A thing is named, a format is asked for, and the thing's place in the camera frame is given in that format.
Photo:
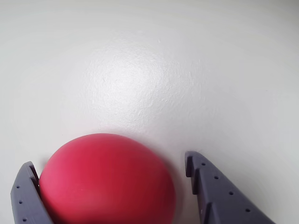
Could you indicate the blue grey gripper finger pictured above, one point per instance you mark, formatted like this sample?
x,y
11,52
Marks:
x,y
23,205
222,200

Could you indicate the red ball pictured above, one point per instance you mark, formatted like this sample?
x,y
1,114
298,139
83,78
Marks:
x,y
105,182

